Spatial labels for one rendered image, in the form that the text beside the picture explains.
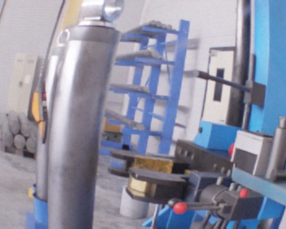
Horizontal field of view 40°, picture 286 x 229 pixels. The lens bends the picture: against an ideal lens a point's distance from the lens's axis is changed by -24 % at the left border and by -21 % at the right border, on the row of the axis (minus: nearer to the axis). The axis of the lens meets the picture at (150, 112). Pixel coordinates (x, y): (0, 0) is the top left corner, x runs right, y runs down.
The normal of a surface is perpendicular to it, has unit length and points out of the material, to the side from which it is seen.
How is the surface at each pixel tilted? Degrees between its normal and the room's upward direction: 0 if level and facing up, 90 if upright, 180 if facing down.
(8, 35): 90
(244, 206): 90
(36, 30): 90
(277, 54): 90
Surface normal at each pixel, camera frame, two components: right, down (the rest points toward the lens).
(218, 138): 0.24, 0.08
